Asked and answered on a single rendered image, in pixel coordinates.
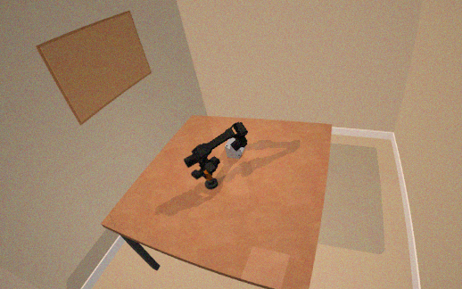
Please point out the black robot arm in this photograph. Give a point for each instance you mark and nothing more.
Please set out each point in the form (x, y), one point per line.
(201, 151)

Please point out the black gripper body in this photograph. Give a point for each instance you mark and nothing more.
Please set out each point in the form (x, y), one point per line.
(197, 174)

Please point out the black round pedestal with short shaft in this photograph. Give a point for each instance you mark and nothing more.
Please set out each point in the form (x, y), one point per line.
(211, 184)

